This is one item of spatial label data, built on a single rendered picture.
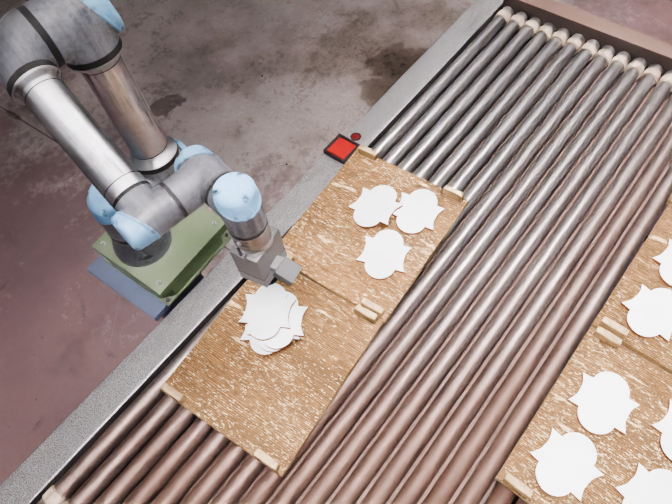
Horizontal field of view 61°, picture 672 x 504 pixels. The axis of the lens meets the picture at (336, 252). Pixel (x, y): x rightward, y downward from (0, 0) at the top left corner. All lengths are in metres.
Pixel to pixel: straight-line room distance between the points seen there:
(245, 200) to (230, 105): 2.27
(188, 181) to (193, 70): 2.46
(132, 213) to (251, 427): 0.55
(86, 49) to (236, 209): 0.44
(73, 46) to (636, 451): 1.34
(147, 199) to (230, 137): 2.04
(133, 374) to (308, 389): 0.43
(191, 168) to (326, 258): 0.52
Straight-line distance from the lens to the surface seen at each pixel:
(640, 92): 1.93
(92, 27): 1.20
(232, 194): 0.96
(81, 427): 1.47
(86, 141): 1.08
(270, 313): 1.35
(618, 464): 1.34
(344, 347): 1.33
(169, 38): 3.73
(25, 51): 1.17
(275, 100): 3.16
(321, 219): 1.50
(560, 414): 1.34
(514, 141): 1.70
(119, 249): 1.52
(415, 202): 1.51
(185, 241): 1.54
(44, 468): 1.49
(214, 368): 1.37
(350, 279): 1.41
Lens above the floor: 2.18
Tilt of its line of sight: 59 degrees down
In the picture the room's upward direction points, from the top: 10 degrees counter-clockwise
